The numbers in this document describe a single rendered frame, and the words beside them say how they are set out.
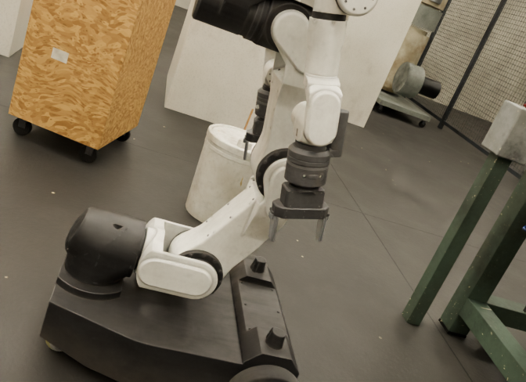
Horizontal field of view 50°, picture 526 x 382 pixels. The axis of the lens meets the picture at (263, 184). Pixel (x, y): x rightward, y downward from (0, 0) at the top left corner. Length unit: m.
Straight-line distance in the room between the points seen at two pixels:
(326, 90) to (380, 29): 4.45
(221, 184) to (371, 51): 3.43
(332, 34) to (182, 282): 0.72
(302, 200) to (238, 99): 2.68
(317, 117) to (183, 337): 0.67
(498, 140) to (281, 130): 1.01
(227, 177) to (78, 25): 0.86
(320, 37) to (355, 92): 4.50
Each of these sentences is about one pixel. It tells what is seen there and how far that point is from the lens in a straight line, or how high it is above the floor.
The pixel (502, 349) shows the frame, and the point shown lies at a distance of 2.23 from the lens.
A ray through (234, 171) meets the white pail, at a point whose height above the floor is 0.27.
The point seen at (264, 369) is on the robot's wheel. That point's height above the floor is 0.19.
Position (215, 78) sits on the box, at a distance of 3.77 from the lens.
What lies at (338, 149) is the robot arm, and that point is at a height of 0.77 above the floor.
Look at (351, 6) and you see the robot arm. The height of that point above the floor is 1.03.
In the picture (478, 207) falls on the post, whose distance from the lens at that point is 2.23.
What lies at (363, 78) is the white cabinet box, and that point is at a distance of 5.57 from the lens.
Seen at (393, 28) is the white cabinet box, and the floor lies 0.96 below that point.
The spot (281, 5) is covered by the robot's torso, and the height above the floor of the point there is 0.98.
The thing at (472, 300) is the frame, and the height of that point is 0.18.
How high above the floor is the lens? 1.04
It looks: 20 degrees down
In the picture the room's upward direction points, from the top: 22 degrees clockwise
